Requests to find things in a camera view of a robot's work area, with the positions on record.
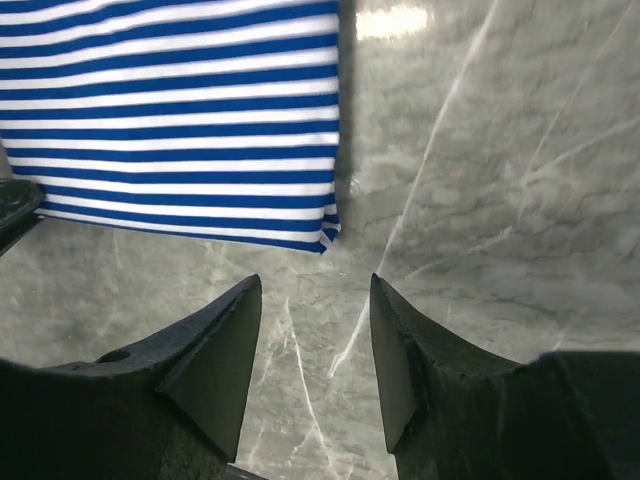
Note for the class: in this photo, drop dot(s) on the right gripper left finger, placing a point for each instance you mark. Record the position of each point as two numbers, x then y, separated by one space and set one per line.
170 406

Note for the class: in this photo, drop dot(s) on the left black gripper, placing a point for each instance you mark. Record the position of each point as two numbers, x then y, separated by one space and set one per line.
19 201

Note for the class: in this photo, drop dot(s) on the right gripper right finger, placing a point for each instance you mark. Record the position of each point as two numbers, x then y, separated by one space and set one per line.
452 410

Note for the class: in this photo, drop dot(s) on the blue white striped tank top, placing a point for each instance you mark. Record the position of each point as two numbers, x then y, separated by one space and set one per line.
207 119

